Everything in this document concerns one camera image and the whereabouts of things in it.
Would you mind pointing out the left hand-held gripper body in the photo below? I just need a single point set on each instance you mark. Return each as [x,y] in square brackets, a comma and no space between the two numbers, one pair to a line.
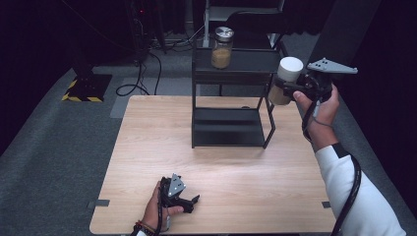
[176,186]

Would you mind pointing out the black stand base striped edge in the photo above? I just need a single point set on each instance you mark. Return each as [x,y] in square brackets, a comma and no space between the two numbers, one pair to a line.
[88,87]

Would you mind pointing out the glass jar with white lid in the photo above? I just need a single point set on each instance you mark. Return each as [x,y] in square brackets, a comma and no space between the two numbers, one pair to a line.
[290,68]

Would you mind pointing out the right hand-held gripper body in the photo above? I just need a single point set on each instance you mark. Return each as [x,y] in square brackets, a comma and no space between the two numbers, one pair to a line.
[327,67]

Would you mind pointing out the light grey floor mat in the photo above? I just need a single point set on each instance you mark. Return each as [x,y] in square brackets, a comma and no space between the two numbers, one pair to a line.
[154,87]

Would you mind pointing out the black chair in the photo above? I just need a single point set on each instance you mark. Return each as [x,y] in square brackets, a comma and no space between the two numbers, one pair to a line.
[255,23]

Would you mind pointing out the black metal shelf rack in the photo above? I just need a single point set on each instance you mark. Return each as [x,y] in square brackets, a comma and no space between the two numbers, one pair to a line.
[229,128]

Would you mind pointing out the grey panel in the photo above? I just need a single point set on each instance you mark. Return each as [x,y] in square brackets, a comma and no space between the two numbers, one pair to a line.
[341,39]

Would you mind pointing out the grey tape piece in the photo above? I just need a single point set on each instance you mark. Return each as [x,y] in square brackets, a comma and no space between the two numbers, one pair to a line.
[326,205]
[98,203]

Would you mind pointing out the white desk frame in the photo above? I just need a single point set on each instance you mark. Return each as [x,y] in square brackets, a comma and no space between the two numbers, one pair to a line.
[206,23]

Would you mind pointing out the person's left hand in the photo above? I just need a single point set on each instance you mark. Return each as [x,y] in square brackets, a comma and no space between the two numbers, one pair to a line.
[152,209]

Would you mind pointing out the person's right hand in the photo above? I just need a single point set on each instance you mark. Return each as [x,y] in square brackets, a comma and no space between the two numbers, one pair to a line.
[324,114]

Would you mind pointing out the dark equipment rack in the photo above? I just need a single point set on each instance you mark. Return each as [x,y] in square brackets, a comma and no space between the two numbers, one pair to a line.
[142,23]

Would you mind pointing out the glass jar with silver lid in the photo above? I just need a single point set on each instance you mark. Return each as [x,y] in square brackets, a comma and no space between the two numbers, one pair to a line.
[222,52]

